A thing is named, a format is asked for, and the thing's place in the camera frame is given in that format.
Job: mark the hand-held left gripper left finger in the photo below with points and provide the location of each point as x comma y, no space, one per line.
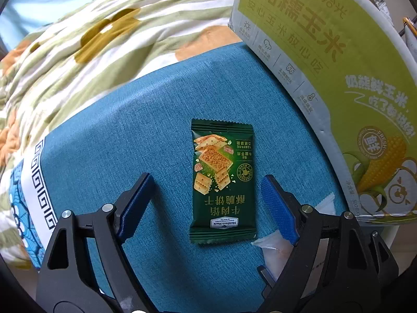
140,199

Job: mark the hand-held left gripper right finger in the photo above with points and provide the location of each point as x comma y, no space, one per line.
280,208

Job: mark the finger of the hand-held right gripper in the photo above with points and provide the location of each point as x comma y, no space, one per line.
387,260
267,275

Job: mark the clear plastic snack packet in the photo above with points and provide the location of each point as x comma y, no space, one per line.
277,254

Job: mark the green cracker packet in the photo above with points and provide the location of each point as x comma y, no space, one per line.
223,182

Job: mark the green cardboard box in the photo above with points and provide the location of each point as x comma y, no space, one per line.
325,55

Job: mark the blue patterned tablecloth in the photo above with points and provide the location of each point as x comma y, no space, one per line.
130,120

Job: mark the floral blanket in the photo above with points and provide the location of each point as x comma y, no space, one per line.
81,55

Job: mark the light blue pillow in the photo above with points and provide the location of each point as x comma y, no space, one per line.
49,0

